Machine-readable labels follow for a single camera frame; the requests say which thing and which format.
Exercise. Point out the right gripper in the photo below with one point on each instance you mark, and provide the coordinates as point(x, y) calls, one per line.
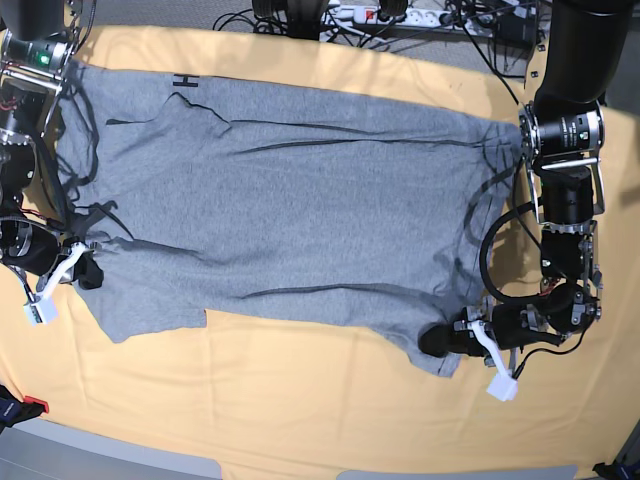
point(78, 257)

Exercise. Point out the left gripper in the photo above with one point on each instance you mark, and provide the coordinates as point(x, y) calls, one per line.
point(491, 330)

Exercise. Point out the grey t-shirt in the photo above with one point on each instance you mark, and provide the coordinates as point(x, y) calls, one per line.
point(278, 202)

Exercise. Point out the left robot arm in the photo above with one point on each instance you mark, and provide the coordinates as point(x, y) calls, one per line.
point(562, 132)

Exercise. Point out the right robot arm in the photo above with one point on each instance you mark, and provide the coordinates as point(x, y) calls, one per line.
point(39, 233)

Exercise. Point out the yellow table cloth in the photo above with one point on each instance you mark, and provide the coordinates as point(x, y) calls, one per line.
point(286, 400)

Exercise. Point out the red blue clamp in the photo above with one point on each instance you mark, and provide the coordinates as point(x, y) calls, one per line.
point(14, 411)

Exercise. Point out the black blue clamp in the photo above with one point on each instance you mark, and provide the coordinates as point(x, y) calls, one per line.
point(617, 471)

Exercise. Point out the black power adapter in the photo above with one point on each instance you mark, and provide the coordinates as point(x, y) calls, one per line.
point(517, 32)

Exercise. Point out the white power strip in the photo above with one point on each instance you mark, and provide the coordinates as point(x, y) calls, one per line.
point(363, 19)

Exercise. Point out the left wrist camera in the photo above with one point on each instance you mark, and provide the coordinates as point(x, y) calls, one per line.
point(503, 387)

